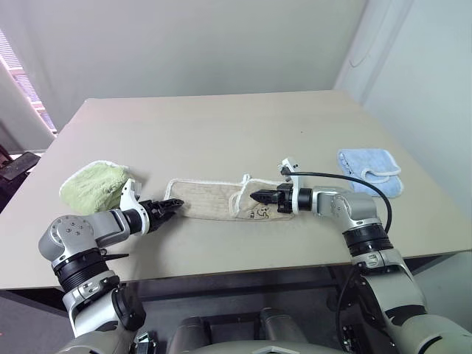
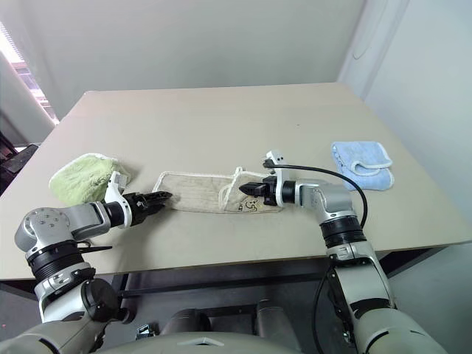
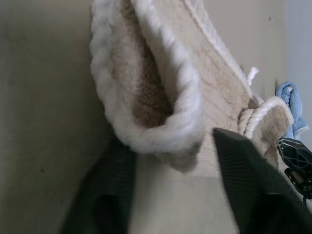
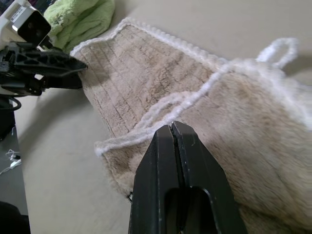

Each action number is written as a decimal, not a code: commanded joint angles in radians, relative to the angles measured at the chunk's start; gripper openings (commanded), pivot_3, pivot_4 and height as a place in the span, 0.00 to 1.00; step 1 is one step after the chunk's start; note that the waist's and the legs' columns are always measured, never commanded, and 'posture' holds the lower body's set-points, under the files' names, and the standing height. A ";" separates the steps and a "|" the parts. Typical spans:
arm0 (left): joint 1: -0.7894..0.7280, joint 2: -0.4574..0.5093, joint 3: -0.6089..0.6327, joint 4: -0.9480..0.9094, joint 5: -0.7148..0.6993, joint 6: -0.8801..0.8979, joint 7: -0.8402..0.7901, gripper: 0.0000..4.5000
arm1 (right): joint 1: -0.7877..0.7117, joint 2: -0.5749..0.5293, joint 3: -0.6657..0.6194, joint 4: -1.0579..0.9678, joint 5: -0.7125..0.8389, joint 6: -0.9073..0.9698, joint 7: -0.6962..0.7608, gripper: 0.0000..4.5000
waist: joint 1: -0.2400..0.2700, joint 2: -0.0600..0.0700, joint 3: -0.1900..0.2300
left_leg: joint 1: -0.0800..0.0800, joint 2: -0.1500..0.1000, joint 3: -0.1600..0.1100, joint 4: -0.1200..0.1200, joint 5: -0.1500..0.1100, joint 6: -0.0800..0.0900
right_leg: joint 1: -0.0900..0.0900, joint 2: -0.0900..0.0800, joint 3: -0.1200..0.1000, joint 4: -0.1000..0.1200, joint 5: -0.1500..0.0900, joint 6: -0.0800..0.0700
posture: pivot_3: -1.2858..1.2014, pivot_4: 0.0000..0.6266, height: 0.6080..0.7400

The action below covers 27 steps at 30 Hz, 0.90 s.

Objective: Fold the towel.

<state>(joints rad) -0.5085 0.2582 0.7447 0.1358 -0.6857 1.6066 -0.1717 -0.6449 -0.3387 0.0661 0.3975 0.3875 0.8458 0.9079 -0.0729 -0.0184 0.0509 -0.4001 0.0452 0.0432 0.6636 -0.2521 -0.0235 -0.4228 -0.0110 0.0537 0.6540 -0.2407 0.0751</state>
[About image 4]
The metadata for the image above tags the beige towel with white trim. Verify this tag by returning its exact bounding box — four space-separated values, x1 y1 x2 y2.
69 17 312 234

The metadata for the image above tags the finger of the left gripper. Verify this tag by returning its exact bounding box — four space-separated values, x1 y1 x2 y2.
13 41 88 75
0 70 85 97

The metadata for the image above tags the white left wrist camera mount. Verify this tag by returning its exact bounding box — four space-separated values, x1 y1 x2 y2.
0 0 52 47

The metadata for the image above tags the thin white cord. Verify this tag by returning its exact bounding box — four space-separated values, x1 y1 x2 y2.
0 149 22 175

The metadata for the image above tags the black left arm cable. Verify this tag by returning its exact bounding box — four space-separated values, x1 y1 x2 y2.
0 97 22 112

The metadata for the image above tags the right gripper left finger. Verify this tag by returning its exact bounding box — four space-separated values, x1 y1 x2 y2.
128 124 184 234

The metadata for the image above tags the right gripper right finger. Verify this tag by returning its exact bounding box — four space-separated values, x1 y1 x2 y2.
171 121 249 234

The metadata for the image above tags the green cloth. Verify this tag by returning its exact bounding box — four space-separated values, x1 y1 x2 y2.
43 0 116 53

